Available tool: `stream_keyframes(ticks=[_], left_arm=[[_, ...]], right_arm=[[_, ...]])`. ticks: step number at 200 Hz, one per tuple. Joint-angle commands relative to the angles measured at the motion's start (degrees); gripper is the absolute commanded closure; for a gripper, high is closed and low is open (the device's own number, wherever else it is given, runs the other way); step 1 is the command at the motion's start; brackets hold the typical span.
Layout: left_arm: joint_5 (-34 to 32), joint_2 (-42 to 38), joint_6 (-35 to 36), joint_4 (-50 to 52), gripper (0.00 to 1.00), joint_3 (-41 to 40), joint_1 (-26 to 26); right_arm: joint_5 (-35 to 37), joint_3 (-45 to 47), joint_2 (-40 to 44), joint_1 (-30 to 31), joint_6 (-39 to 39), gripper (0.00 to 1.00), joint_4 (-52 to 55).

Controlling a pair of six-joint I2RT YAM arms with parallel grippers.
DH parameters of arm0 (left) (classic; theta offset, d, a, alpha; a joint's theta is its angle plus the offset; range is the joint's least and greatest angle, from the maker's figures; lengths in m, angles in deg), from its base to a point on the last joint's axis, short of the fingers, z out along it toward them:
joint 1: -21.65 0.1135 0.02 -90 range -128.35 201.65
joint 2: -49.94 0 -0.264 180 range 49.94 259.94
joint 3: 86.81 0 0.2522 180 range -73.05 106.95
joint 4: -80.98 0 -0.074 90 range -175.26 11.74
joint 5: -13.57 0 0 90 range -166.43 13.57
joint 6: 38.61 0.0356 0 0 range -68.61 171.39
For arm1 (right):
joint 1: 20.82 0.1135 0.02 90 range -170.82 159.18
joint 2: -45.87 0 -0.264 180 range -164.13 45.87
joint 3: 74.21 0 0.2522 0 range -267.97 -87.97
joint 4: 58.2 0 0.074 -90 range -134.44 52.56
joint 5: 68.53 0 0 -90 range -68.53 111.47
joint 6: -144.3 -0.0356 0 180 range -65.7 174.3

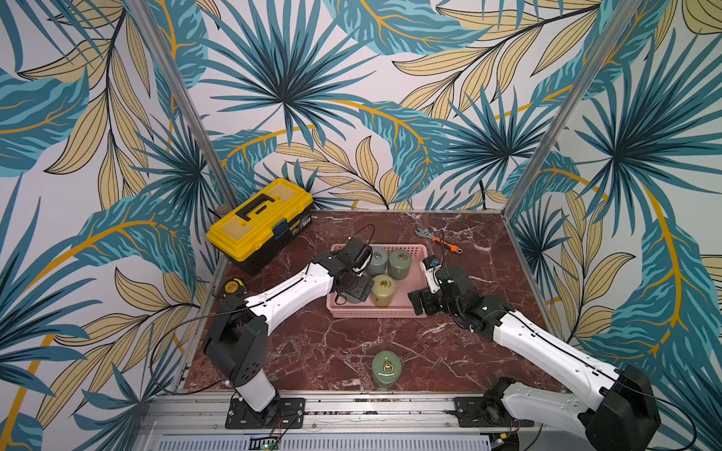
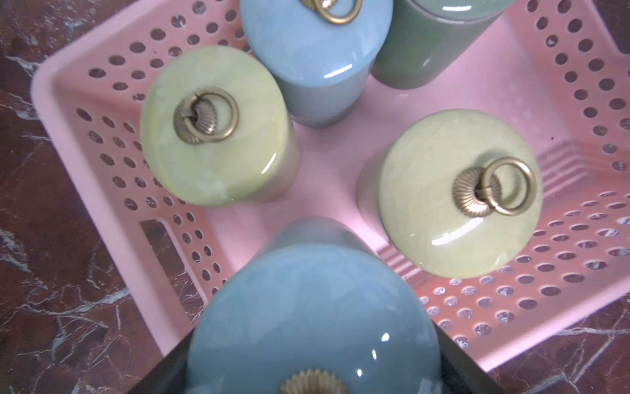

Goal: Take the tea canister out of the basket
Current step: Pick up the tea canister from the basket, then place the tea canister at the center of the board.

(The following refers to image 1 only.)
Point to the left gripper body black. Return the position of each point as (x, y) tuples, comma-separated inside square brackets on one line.
[(353, 274)]

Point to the blue-grey tea canister back middle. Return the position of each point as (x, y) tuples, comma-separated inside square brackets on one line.
[(378, 261)]

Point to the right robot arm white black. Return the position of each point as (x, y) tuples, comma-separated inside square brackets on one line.
[(611, 408)]

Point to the green tea canister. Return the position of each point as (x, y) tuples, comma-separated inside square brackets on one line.
[(386, 369), (399, 264)]

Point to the aluminium corner post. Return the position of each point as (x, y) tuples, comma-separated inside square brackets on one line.
[(153, 36), (621, 16)]

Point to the yellow black toolbox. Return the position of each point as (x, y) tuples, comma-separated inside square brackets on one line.
[(256, 232)]

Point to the aluminium front rail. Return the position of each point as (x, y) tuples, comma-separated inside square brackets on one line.
[(340, 421)]

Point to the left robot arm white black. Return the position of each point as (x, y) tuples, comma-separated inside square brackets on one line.
[(237, 340)]

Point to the olive tea canister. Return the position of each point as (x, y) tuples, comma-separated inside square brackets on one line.
[(383, 290)]

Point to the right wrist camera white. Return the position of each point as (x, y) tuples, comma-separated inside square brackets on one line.
[(429, 266)]

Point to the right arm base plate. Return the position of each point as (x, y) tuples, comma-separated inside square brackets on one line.
[(483, 412)]

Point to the orange handled adjustable wrench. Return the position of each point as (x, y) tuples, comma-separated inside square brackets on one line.
[(424, 233)]

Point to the yellow black tape measure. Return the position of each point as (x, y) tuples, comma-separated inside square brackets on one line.
[(234, 287)]

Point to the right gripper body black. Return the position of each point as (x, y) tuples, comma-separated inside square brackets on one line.
[(425, 299)]

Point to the left aluminium corner post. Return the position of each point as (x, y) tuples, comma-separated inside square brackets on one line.
[(153, 36)]

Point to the pink plastic basket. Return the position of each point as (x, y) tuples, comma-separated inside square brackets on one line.
[(400, 306)]

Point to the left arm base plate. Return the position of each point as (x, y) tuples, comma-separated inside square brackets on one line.
[(283, 413)]

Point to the right aluminium corner post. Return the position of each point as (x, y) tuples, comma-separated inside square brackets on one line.
[(621, 16)]

